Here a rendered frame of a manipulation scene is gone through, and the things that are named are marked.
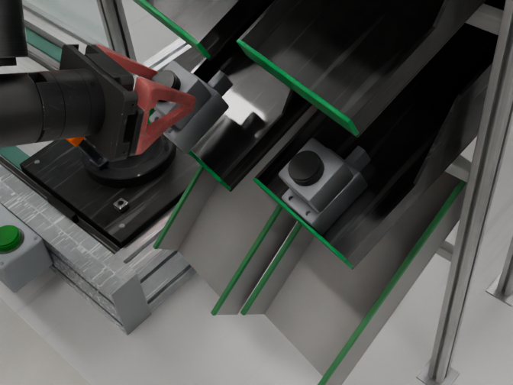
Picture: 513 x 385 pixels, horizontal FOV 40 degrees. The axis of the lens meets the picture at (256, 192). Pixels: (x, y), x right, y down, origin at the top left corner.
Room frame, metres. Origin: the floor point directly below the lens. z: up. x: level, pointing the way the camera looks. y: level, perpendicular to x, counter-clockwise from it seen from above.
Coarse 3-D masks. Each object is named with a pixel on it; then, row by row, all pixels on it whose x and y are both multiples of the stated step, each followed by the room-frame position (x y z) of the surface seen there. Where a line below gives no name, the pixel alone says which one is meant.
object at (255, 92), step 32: (224, 64) 0.62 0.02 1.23; (256, 64) 0.61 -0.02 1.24; (224, 96) 0.58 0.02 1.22; (256, 96) 0.57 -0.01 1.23; (288, 96) 0.52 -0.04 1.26; (224, 128) 0.55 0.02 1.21; (256, 128) 0.53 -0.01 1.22; (288, 128) 0.52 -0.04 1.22; (224, 160) 0.51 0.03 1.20; (256, 160) 0.49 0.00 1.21
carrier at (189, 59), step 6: (192, 48) 1.03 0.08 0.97; (180, 54) 1.01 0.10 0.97; (186, 54) 1.01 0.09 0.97; (192, 54) 1.01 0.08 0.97; (198, 54) 1.01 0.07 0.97; (174, 60) 1.00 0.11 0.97; (180, 60) 0.99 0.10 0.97; (186, 60) 0.99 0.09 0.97; (192, 60) 0.99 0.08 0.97; (198, 60) 0.99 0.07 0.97; (162, 66) 0.98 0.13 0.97; (186, 66) 0.98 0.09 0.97; (192, 66) 0.97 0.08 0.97
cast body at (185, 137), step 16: (176, 64) 0.55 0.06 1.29; (160, 80) 0.53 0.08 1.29; (176, 80) 0.52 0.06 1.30; (192, 80) 0.52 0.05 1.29; (224, 80) 0.56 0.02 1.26; (208, 96) 0.52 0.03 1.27; (160, 112) 0.51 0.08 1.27; (192, 112) 0.51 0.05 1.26; (208, 112) 0.52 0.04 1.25; (176, 128) 0.51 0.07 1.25; (192, 128) 0.51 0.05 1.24; (208, 128) 0.52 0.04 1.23; (176, 144) 0.50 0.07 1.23; (192, 144) 0.51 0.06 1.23
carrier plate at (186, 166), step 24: (48, 144) 0.82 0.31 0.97; (72, 144) 0.81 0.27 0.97; (24, 168) 0.77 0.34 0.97; (48, 168) 0.77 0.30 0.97; (72, 168) 0.76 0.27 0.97; (168, 168) 0.74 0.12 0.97; (192, 168) 0.73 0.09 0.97; (72, 192) 0.71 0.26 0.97; (96, 192) 0.70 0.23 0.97; (120, 192) 0.70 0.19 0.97; (144, 192) 0.69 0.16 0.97; (168, 192) 0.69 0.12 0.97; (96, 216) 0.66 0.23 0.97; (120, 216) 0.65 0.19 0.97; (144, 216) 0.65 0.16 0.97; (120, 240) 0.61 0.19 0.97
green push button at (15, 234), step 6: (0, 228) 0.66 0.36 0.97; (6, 228) 0.65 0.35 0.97; (12, 228) 0.65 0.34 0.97; (0, 234) 0.65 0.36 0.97; (6, 234) 0.64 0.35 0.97; (12, 234) 0.64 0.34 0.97; (18, 234) 0.64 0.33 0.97; (0, 240) 0.63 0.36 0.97; (6, 240) 0.63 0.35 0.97; (12, 240) 0.63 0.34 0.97; (18, 240) 0.64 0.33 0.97; (0, 246) 0.63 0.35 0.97; (6, 246) 0.62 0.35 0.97; (12, 246) 0.63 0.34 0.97
